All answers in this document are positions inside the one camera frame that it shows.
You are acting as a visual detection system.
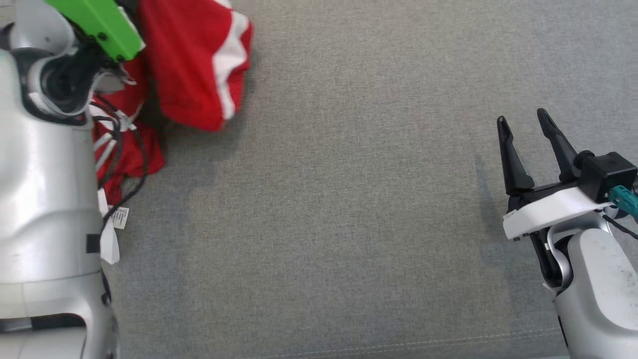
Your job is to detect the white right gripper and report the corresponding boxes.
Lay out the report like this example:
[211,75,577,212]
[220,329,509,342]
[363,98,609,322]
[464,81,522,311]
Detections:
[497,108,619,241]

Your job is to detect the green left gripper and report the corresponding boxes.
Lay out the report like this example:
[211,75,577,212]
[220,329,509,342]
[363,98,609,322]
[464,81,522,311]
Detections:
[45,0,146,63]

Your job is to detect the red shorts with white stripe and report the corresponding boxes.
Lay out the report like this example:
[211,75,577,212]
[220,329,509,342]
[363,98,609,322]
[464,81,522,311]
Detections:
[137,0,254,133]

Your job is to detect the grey fabric sofa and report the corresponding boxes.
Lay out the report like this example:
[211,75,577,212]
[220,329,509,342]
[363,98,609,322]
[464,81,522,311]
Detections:
[0,0,638,359]

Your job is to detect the teal right camera connector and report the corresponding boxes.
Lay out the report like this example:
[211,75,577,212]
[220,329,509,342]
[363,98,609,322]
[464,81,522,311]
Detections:
[609,185,638,217]

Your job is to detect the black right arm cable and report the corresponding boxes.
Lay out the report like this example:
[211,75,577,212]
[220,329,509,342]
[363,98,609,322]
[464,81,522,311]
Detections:
[601,214,638,241]

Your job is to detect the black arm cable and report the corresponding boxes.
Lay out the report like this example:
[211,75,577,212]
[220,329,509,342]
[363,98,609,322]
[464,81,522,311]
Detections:
[601,214,638,241]
[92,97,149,235]

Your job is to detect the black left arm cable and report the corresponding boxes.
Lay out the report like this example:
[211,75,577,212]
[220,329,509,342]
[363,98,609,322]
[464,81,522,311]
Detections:
[92,97,149,235]

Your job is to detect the white tape flag on cable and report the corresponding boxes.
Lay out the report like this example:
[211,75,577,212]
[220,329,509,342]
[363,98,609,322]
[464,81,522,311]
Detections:
[97,188,130,265]

